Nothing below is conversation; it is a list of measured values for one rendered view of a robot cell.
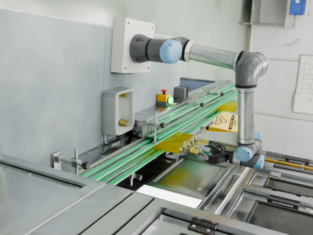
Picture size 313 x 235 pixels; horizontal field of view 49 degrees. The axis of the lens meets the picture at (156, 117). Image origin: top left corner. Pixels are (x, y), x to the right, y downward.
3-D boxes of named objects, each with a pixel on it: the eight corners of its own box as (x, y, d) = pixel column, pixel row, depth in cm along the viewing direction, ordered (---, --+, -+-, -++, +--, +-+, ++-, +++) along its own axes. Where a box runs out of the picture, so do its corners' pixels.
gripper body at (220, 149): (214, 156, 192) (235, 160, 187) (209, 161, 185) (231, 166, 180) (215, 143, 190) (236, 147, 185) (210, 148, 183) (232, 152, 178)
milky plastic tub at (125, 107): (102, 134, 177) (116, 136, 173) (102, 91, 171) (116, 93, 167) (121, 126, 192) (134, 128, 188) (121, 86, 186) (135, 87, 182)
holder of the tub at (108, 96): (102, 143, 178) (114, 146, 175) (101, 91, 171) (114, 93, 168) (120, 134, 193) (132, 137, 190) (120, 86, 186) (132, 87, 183)
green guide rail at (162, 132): (146, 137, 193) (159, 140, 189) (146, 135, 192) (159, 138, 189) (231, 91, 343) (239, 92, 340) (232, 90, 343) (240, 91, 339)
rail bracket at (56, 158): (39, 181, 137) (84, 195, 128) (37, 141, 133) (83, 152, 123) (48, 176, 142) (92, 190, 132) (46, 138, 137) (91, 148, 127)
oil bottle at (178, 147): (149, 148, 199) (183, 155, 190) (150, 138, 198) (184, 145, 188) (154, 145, 204) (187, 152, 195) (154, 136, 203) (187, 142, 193)
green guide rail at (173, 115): (146, 124, 191) (159, 127, 187) (146, 122, 190) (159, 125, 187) (232, 83, 341) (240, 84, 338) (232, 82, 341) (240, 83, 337)
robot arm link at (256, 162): (265, 152, 177) (263, 167, 180) (244, 148, 182) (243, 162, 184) (262, 157, 170) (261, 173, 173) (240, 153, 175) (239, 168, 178)
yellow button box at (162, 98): (156, 104, 227) (166, 106, 224) (156, 93, 225) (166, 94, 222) (160, 102, 233) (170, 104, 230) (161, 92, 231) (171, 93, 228)
